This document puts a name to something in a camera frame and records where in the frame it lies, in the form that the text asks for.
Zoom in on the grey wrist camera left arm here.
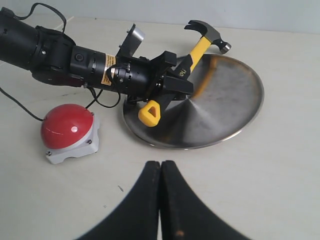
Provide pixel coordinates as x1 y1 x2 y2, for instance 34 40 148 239
116 23 145 57

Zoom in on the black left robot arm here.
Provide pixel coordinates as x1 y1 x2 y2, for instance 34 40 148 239
0 7 194 103

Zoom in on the round steel plate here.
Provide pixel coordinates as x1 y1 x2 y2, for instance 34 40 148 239
123 54 264 149

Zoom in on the yellow black claw hammer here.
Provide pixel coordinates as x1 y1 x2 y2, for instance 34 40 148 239
138 20 231 127

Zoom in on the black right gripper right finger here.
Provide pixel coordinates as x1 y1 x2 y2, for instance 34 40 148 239
159 160 248 240

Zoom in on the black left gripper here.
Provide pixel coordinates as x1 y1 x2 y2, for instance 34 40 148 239
124 51 194 105

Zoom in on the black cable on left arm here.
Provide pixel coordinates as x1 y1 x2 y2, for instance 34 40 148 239
0 2 121 123

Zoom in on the red dome push button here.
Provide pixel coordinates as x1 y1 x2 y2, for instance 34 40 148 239
40 103 100 165

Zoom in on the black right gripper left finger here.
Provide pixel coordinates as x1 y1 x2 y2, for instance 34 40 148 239
79 161 160 240

